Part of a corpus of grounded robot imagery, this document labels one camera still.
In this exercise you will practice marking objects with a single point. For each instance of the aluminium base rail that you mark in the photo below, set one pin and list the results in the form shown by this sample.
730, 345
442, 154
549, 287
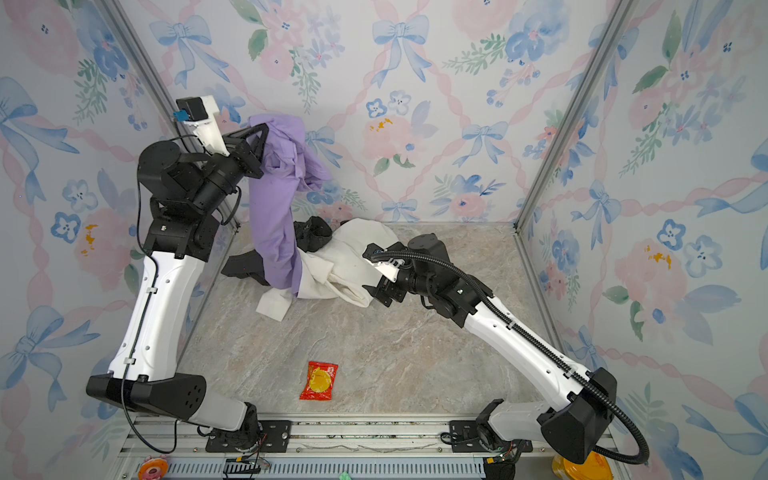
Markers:
382, 444

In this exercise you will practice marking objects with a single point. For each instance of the aluminium corner post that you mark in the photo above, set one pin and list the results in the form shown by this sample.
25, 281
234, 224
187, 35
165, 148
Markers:
596, 67
163, 54

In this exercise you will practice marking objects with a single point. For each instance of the white cloth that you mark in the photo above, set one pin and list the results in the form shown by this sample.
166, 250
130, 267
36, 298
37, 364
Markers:
336, 271

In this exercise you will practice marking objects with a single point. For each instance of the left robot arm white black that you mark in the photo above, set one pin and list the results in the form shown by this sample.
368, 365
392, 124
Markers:
185, 191

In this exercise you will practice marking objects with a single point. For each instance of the left aluminium corner post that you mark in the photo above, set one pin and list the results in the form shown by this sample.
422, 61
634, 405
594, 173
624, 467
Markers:
163, 54

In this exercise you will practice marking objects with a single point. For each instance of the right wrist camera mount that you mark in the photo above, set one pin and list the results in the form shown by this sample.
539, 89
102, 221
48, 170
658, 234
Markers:
388, 267

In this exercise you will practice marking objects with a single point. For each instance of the orange pink tape roll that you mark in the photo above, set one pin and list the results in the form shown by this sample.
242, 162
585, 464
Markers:
153, 468

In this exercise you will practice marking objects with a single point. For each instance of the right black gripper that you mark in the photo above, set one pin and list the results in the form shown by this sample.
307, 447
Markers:
382, 296

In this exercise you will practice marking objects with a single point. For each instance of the yellow lidded container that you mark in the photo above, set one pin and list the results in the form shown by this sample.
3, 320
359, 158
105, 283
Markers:
595, 467

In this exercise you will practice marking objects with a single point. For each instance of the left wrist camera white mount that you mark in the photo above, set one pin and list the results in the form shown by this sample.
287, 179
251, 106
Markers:
198, 115

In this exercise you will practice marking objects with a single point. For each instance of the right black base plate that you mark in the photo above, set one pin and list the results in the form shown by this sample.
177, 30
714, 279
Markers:
465, 436

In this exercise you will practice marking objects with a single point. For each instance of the black cloth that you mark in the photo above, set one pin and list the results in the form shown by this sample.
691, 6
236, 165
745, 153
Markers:
310, 236

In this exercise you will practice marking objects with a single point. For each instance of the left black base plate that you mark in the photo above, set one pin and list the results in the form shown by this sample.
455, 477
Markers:
265, 436

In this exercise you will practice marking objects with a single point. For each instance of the red yellow snack packet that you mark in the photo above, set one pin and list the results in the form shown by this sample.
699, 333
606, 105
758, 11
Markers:
320, 381

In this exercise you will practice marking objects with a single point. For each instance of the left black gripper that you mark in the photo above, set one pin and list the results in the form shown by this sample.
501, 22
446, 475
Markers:
240, 157

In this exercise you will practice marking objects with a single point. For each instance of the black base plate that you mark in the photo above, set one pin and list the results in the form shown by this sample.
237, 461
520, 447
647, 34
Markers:
265, 436
465, 436

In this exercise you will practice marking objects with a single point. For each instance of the right aluminium corner post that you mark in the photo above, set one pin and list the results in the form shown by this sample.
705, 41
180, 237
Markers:
596, 67

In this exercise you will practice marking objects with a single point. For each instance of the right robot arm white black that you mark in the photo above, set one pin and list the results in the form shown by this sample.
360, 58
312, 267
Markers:
570, 418

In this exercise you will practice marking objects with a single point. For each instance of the purple cloth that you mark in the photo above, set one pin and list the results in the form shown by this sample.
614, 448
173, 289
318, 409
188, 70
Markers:
289, 166

